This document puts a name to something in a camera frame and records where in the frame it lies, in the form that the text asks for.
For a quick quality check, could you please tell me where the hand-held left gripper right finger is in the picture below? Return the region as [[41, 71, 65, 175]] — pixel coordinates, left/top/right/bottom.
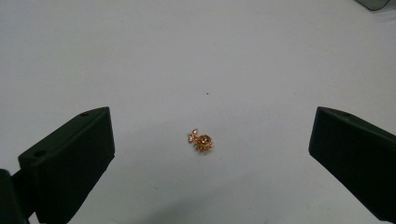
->
[[308, 105, 396, 224]]

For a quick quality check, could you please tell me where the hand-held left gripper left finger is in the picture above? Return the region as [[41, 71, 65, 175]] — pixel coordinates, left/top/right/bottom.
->
[[12, 106, 116, 224]]

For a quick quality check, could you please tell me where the small gold flower brooch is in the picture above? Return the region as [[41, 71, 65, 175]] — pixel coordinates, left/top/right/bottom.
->
[[187, 128, 214, 153]]

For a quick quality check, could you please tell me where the dark translucent container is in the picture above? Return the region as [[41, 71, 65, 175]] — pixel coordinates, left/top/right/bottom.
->
[[354, 0, 392, 12]]

